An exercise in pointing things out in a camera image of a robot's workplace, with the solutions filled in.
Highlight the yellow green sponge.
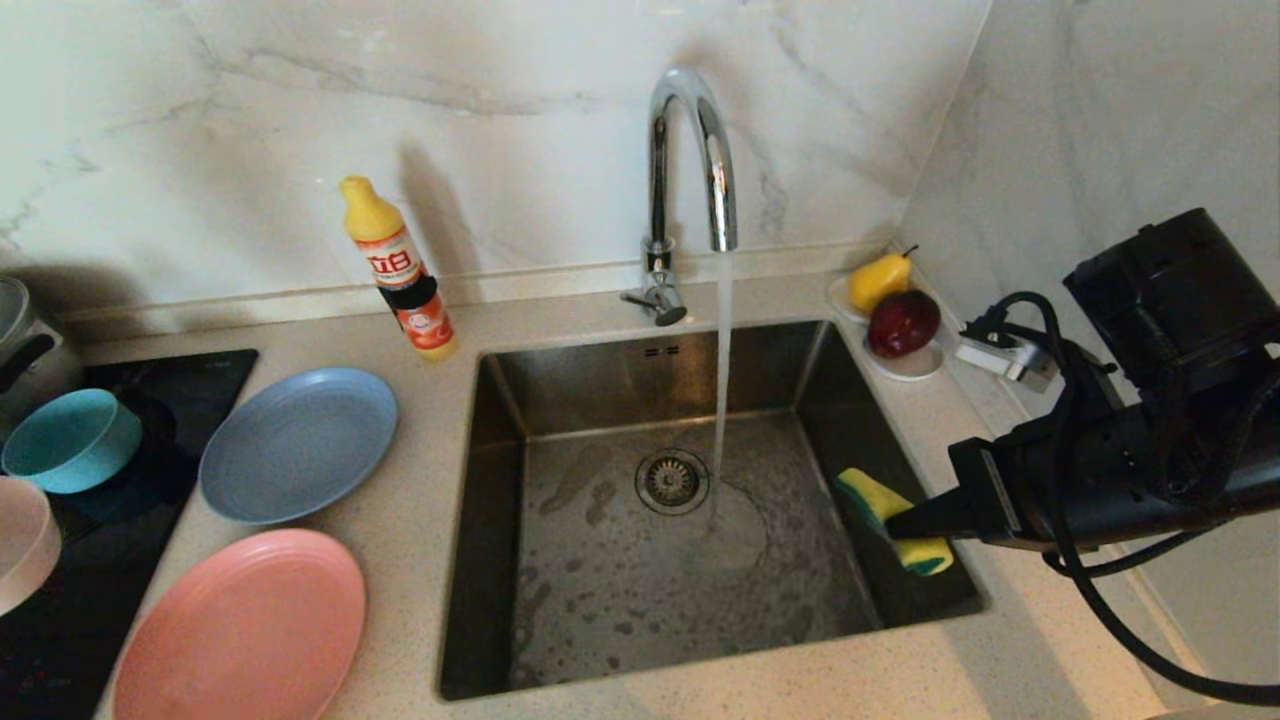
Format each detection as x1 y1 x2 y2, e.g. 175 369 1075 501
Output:
836 467 956 578

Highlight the chrome gooseneck faucet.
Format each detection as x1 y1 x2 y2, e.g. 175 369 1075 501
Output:
620 66 740 327

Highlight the orange dish soap bottle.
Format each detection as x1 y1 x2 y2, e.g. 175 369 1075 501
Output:
340 176 460 362

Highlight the blue grey plate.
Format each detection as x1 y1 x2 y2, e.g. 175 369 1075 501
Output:
199 366 400 526

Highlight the teal bowl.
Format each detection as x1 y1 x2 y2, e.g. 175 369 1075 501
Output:
1 388 145 496

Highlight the pale pink bowl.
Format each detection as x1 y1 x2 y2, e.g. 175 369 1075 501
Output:
0 475 63 616

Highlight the stainless steel sink basin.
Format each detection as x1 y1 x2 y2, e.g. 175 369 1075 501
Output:
437 320 991 702

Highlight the small white fruit dish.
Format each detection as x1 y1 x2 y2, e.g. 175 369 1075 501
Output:
828 274 946 383

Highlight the dark red apple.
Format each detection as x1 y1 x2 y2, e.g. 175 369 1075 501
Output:
867 289 943 359

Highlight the yellow pear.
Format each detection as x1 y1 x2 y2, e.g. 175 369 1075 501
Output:
849 245 920 315

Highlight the round metal drain strainer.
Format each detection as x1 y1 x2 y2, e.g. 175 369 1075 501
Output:
635 447 711 517

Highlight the pink plate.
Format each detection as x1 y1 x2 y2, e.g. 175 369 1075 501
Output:
111 528 368 720

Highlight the black glass cooktop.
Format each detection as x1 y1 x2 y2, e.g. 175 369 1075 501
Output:
0 348 259 720

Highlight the black frying pan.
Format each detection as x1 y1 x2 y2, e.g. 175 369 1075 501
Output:
50 395 199 526

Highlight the stainless steel pot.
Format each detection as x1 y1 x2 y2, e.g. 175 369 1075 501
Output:
0 275 83 403

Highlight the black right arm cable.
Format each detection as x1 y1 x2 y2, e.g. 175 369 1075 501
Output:
965 291 1280 706

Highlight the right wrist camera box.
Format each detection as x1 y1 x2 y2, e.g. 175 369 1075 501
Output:
955 325 1061 393

